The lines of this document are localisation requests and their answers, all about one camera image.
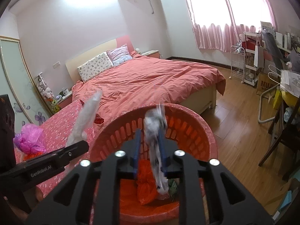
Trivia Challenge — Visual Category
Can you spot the cluttered desk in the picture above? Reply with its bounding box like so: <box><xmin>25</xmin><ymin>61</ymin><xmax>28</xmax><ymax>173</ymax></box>
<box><xmin>258</xmin><ymin>29</ymin><xmax>299</xmax><ymax>167</ymax></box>

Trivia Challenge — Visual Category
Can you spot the sliding door wardrobe with flowers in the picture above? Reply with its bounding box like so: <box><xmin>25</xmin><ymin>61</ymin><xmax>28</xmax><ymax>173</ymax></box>
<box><xmin>1</xmin><ymin>37</ymin><xmax>51</xmax><ymax>132</ymax></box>

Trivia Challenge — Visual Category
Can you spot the red plastic laundry basket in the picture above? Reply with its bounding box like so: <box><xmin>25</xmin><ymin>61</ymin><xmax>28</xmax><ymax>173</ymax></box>
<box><xmin>89</xmin><ymin>103</ymin><xmax>218</xmax><ymax>224</ymax></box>

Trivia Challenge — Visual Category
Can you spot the brown cardboard box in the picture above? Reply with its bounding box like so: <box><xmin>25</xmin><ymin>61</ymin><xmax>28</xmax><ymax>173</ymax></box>
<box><xmin>256</xmin><ymin>73</ymin><xmax>276</xmax><ymax>95</ymax></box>

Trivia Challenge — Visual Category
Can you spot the white floral pillow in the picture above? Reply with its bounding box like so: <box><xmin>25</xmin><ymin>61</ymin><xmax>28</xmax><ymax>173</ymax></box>
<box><xmin>77</xmin><ymin>52</ymin><xmax>114</xmax><ymax>82</ymax></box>

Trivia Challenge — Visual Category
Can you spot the bed with salmon duvet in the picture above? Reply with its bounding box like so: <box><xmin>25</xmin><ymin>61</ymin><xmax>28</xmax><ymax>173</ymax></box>
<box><xmin>72</xmin><ymin>52</ymin><xmax>226</xmax><ymax>121</ymax></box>

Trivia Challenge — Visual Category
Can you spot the pink window curtain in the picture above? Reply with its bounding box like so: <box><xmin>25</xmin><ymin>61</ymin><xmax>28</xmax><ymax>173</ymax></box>
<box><xmin>185</xmin><ymin>0</ymin><xmax>276</xmax><ymax>52</ymax></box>

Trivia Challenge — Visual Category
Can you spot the orange red plastic bag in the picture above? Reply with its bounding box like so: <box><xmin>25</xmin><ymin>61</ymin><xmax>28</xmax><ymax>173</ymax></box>
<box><xmin>136</xmin><ymin>160</ymin><xmax>158</xmax><ymax>205</ymax></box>

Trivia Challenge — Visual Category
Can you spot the white rolling shelf cart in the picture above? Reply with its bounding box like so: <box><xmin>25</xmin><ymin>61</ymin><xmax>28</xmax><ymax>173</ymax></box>
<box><xmin>229</xmin><ymin>31</ymin><xmax>261</xmax><ymax>86</ymax></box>

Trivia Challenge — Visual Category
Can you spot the pink white left nightstand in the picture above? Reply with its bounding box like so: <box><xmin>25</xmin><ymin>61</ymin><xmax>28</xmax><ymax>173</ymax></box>
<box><xmin>57</xmin><ymin>91</ymin><xmax>72</xmax><ymax>109</ymax></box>

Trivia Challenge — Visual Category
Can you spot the pink striped pillow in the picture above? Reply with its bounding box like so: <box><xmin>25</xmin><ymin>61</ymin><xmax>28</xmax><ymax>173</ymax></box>
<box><xmin>107</xmin><ymin>44</ymin><xmax>132</xmax><ymax>67</ymax></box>

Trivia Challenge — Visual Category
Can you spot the right nightstand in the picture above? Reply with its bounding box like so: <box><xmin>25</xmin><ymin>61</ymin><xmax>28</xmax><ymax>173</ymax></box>
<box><xmin>141</xmin><ymin>50</ymin><xmax>160</xmax><ymax>59</ymax></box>

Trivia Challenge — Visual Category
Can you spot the person's left hand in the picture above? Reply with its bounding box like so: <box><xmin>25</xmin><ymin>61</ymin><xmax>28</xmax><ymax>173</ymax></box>
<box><xmin>1</xmin><ymin>186</ymin><xmax>44</xmax><ymax>224</ymax></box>

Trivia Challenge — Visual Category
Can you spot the green plastic bag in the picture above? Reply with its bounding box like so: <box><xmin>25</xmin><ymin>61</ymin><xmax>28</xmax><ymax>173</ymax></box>
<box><xmin>168</xmin><ymin>179</ymin><xmax>179</xmax><ymax>196</ymax></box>

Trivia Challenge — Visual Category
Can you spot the floral red tablecloth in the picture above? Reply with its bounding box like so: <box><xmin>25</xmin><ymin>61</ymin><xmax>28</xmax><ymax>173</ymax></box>
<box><xmin>15</xmin><ymin>100</ymin><xmax>97</xmax><ymax>197</ymax></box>

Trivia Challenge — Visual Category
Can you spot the purple pink plastic bag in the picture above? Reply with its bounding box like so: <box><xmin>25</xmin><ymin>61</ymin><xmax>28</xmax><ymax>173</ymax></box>
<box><xmin>13</xmin><ymin>123</ymin><xmax>46</xmax><ymax>155</ymax></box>

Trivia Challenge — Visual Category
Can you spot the stuffed toy stack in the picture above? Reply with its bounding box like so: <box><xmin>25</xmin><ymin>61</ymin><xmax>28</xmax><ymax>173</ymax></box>
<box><xmin>34</xmin><ymin>72</ymin><xmax>61</xmax><ymax>115</ymax></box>

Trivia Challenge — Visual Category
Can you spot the beige wooden headboard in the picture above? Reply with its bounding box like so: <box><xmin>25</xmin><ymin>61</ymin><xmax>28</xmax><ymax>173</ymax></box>
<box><xmin>66</xmin><ymin>35</ymin><xmax>134</xmax><ymax>84</ymax></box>

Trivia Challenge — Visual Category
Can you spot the clear plastic bag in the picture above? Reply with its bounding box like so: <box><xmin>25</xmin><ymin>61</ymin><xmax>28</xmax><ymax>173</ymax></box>
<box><xmin>66</xmin><ymin>91</ymin><xmax>102</xmax><ymax>147</ymax></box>

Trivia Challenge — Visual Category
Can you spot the black white patterned bag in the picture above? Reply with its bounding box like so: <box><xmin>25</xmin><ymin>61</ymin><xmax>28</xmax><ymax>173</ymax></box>
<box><xmin>143</xmin><ymin>104</ymin><xmax>169</xmax><ymax>196</ymax></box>

